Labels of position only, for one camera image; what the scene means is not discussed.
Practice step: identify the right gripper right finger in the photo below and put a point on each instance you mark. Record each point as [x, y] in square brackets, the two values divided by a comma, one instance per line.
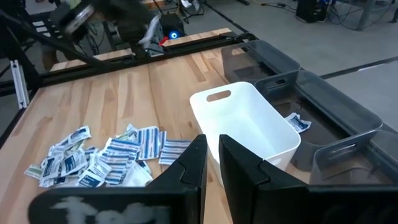
[267, 202]

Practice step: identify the grey translucent plastic bin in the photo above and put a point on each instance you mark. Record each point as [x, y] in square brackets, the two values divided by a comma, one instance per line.
[342, 155]
[273, 59]
[335, 102]

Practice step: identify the grey metal table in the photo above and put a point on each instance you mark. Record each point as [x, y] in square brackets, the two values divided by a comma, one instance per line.
[365, 14]

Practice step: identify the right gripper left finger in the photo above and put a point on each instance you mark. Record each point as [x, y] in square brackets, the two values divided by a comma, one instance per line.
[174, 202]

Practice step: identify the green print packet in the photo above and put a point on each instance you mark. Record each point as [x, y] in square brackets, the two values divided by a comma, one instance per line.
[33, 171]
[127, 133]

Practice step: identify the blue striped bandage packet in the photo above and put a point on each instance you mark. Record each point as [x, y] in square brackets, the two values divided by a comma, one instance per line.
[148, 143]
[174, 152]
[162, 140]
[119, 158]

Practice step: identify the silver aluminium extrusion bar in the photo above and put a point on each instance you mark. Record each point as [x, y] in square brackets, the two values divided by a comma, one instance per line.
[19, 84]

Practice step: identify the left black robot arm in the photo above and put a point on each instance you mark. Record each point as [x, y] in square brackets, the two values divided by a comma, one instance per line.
[124, 18]

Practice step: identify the white gauze pad packet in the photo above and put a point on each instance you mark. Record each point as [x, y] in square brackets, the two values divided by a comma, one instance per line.
[136, 175]

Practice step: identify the small red object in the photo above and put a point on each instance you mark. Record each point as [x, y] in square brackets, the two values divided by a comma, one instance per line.
[163, 41]

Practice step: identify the blue label wipe packet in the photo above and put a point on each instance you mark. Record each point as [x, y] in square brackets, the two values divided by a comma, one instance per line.
[93, 175]
[144, 166]
[80, 134]
[52, 168]
[298, 123]
[74, 163]

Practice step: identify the white plastic bin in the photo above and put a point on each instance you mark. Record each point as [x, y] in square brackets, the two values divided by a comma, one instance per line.
[248, 124]

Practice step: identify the black equipment box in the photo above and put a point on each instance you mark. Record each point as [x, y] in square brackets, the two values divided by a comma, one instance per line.
[311, 11]

